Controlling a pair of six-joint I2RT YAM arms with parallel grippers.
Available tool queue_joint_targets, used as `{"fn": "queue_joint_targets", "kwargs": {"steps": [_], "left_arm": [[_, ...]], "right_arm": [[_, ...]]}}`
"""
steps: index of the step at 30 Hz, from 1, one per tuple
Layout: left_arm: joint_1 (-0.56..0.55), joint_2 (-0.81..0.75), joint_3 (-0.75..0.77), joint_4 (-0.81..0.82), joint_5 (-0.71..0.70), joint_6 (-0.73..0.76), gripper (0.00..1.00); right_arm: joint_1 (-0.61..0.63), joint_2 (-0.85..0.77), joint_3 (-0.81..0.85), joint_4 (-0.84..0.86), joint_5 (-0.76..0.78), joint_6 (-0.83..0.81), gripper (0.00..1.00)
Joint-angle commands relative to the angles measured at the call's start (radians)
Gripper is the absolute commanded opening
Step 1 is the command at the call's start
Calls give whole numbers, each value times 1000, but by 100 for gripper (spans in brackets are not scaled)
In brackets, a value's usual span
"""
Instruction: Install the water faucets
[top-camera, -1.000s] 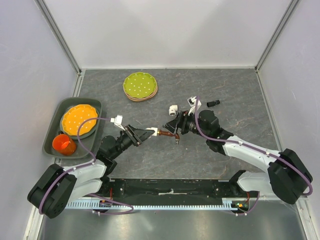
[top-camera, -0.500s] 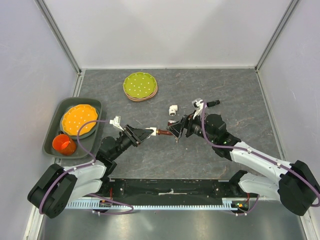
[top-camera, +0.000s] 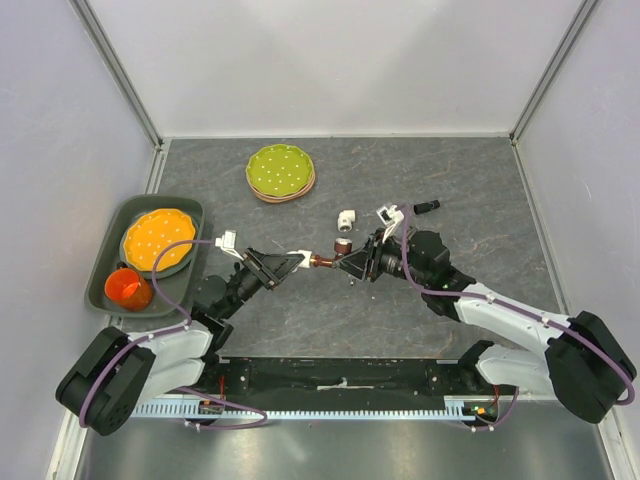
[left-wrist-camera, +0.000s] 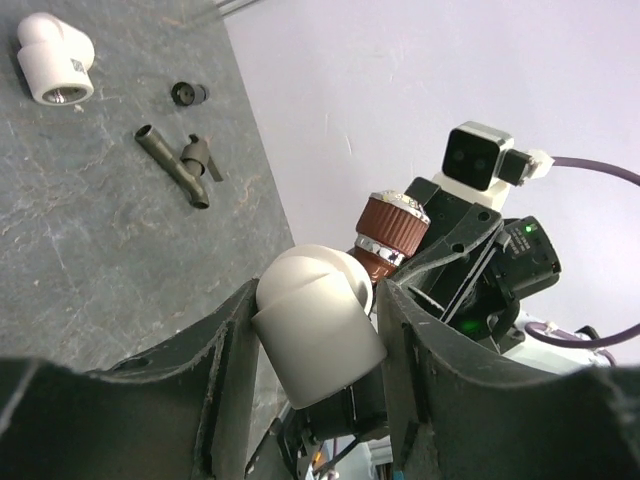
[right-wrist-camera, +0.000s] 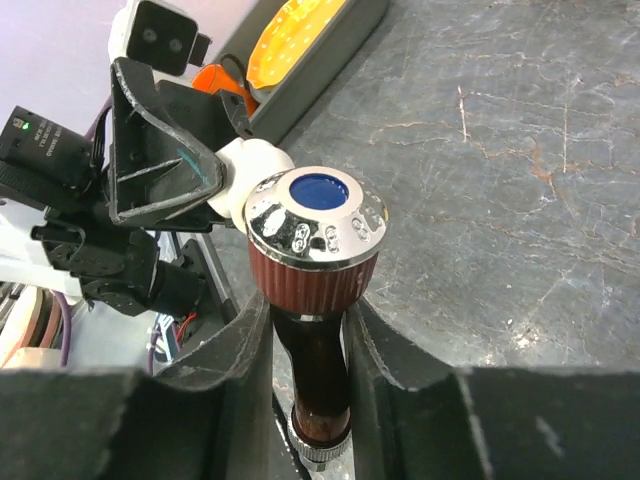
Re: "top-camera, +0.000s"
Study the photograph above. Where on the black cylindrical pipe piece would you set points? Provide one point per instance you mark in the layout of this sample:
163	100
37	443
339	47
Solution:
426	207

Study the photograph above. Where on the white elbow pipe fitting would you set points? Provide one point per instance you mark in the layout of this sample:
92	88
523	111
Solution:
304	258

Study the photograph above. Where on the second white elbow fitting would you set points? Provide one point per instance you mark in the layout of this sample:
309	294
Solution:
345	220

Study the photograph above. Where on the dark green tray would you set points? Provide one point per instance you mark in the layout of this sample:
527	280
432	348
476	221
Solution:
175	286

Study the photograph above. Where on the slotted cable duct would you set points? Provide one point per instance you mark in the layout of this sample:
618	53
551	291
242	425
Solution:
191	408

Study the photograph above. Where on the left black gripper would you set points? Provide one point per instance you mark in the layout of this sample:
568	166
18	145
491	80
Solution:
270	269

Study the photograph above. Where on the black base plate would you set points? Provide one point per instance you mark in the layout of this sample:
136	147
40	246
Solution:
282	384

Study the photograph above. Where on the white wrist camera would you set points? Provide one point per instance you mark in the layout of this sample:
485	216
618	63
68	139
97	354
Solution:
227	244
392	218

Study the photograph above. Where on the green dotted plate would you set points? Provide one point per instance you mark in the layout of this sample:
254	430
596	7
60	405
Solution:
279	170

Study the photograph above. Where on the orange dotted plate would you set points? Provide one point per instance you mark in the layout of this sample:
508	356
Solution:
151	233

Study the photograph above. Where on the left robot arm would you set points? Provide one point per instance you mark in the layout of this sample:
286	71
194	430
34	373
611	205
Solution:
118	371

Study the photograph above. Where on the brown wooden plate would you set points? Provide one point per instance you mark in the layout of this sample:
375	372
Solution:
280	201

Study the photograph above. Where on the orange plastic cup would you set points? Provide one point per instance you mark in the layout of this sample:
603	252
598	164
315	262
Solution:
128	289

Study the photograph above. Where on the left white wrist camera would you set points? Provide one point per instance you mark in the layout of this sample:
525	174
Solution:
227	244

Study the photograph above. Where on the dark green plate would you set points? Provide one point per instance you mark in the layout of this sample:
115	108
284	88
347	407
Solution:
160	274

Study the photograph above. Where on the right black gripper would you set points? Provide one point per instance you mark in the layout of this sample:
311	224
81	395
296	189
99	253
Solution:
356	262

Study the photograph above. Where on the pink plate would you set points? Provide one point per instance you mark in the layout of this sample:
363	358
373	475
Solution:
305	192

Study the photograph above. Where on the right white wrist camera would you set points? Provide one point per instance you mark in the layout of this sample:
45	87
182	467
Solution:
392	218

